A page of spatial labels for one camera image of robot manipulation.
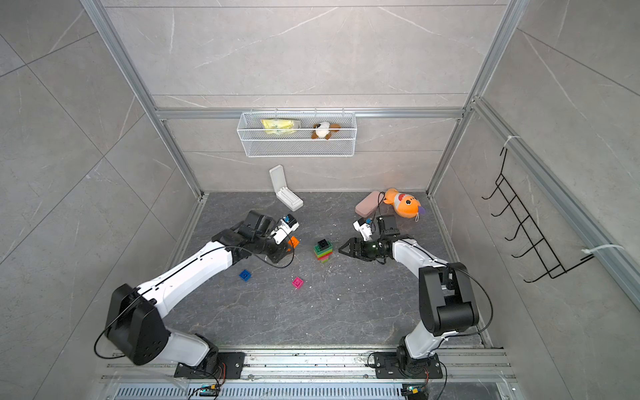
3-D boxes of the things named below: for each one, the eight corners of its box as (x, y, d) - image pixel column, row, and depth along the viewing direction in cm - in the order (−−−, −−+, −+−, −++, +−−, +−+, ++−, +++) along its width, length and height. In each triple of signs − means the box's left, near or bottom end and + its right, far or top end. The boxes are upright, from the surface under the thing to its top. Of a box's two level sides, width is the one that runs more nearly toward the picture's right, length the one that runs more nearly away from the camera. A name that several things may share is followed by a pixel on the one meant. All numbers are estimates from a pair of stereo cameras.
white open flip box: (271, 194, 123) (265, 170, 111) (282, 187, 126) (278, 163, 114) (294, 213, 115) (290, 189, 103) (305, 205, 118) (302, 181, 106)
